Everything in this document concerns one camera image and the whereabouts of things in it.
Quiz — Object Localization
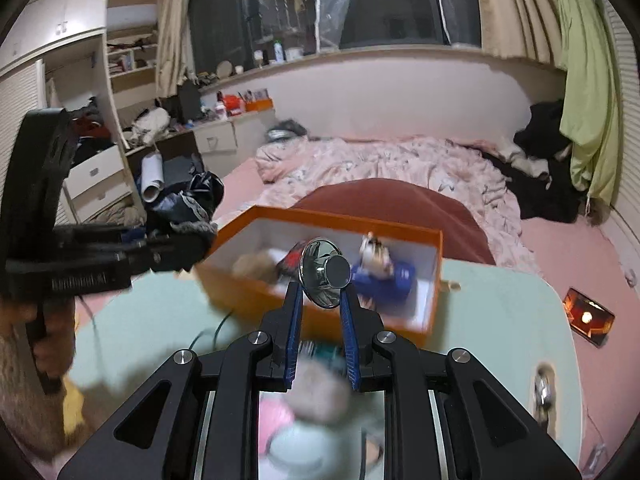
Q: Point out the black box speaker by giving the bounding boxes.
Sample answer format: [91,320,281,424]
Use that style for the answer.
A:
[177,82,202,122]

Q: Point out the black lace-trimmed cloth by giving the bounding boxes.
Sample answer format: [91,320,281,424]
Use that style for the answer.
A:
[145,170,226,238]

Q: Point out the person's left hand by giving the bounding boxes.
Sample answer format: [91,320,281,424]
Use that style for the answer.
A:
[0,304,77,379]

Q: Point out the white desk drawer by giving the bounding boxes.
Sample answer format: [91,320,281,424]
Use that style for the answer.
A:
[192,116,238,155]

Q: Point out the white fluffy scrunchie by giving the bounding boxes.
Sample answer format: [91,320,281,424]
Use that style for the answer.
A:
[287,360,353,426]

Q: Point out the black cable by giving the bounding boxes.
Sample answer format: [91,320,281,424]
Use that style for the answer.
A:
[187,310,236,352]

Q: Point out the orange cardboard box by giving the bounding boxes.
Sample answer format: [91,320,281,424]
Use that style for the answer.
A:
[194,205,445,347]

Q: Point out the white rolled paper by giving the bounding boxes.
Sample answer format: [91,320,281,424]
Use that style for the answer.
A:
[140,152,166,203]

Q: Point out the silver metal bell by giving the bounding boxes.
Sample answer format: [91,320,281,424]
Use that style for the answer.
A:
[298,237,355,309]

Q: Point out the wide cream curtain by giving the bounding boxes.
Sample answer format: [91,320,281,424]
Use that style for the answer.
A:
[475,0,568,68]

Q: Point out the narrow cream curtain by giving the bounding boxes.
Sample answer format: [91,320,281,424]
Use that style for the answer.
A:
[155,0,196,98]

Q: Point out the white cloth bag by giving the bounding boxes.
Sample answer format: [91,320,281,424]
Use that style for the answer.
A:
[125,109,172,145]

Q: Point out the maroon blanket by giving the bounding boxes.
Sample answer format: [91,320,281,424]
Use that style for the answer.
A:
[292,177,496,266]

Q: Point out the white wall cabinet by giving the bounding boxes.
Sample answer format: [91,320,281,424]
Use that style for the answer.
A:
[0,0,112,73]

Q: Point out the teal toy car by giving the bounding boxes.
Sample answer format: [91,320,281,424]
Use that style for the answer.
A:
[297,341,346,368]

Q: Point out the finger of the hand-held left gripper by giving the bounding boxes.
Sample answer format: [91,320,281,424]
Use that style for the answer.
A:
[124,232,218,274]
[55,224,151,249]

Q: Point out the yellow cloth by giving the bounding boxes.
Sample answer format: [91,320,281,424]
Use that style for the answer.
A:
[62,380,88,431]

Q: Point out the person's left forearm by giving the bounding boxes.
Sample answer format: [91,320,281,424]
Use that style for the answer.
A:
[0,330,68,461]

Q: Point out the grey black bag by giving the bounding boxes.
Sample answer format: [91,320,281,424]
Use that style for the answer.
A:
[265,119,308,143]

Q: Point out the black box with red symbol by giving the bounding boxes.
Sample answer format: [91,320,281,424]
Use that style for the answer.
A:
[275,241,307,286]

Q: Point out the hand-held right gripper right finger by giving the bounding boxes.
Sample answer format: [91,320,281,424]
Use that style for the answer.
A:
[339,280,583,480]

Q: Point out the red garment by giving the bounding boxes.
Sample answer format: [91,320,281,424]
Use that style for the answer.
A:
[75,117,113,141]

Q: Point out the green hanging cloth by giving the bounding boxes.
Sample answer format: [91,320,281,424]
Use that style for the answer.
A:
[552,0,621,206]

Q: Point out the small silver object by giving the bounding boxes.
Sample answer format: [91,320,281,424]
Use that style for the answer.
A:
[534,367,555,421]

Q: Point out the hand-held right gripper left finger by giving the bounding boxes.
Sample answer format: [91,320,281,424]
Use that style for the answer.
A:
[57,280,306,480]

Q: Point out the brown furry pouch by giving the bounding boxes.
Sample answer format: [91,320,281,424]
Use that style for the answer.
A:
[232,252,281,283]

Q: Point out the red dark flat box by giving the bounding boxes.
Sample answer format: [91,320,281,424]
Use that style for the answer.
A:
[562,287,616,350]

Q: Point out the white shelf unit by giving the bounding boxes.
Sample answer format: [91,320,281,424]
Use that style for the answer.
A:
[102,5,161,151]

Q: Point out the blue tin box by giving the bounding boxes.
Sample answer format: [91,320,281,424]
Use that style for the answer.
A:
[350,260,416,306]

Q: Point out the white beige garment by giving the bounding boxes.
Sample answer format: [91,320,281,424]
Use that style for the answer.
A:
[500,142,573,178]

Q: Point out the black clothes pile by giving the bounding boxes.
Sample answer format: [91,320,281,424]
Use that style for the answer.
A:
[480,100,583,223]

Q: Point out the white drawer cabinet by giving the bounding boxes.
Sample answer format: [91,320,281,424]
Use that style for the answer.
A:
[62,145,138,223]

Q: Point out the peach doll figurine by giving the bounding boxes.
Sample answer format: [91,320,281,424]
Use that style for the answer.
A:
[359,232,396,278]

